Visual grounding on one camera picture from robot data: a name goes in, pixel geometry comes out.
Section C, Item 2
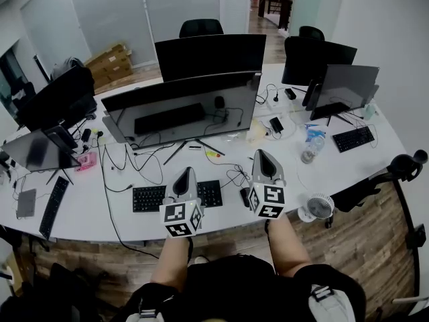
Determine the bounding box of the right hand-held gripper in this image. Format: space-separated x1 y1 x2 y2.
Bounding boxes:
247 148 288 220

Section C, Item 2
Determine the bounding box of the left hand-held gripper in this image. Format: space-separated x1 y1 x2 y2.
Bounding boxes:
159 166 206 239

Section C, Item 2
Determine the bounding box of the person's left forearm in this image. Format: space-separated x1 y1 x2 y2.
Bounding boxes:
149 235 194 293

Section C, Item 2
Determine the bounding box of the person's right forearm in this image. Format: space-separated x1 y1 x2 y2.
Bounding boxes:
266 215 313 278

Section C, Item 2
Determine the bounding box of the black keyboard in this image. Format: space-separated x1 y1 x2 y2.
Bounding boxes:
132 179 224 213
332 125 376 154
38 176 70 240

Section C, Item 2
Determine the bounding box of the yellowish plastic bag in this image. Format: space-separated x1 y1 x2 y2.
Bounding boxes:
246 117 274 144

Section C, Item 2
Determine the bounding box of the clear plastic bottle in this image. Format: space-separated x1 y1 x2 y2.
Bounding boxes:
300 135 326 165

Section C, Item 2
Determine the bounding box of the white desk fan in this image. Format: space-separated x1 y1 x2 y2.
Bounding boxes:
297 193 335 223

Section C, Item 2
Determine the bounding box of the white power strip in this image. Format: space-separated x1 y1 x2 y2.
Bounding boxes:
266 95 292 112

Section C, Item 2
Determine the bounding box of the large black monitor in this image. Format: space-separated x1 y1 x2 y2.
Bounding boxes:
101 71 263 166

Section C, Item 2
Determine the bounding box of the pink packet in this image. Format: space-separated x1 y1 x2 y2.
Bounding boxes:
74 151 98 172

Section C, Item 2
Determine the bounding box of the person's black clothing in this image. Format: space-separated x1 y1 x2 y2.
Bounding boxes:
110 254 368 322

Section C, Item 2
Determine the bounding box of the black computer monitor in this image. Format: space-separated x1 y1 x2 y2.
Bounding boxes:
310 64 381 125
1 127 82 186
281 35 358 111
16 65 98 150

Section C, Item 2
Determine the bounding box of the clear sanitizer bottle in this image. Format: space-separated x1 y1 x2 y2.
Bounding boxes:
363 101 378 121

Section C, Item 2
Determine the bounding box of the curved black monitor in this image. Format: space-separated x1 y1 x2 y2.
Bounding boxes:
154 34 267 83

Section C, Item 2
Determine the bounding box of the stack of cardboard boxes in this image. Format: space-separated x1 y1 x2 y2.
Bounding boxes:
83 43 134 90

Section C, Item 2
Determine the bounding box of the black bag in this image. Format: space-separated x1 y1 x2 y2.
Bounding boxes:
0 262 111 322

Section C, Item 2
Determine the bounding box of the grey flat box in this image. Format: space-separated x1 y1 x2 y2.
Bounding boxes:
15 189 37 219

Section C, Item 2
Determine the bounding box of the black office chair back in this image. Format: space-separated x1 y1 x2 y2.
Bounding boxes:
178 18 225 39

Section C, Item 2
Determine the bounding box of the grey jacket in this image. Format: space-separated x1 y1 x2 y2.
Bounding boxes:
50 57 86 80

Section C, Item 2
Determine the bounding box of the dark wooden table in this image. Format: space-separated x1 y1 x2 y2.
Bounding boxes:
257 0 296 30

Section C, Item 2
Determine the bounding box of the thin black cable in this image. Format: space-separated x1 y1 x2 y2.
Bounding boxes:
204 152 251 189

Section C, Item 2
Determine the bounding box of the long black cable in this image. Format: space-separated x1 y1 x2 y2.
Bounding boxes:
96 133 161 260

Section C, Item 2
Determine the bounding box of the grey shoulder strap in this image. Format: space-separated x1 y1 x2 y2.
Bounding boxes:
308 284 356 322
125 299 165 322

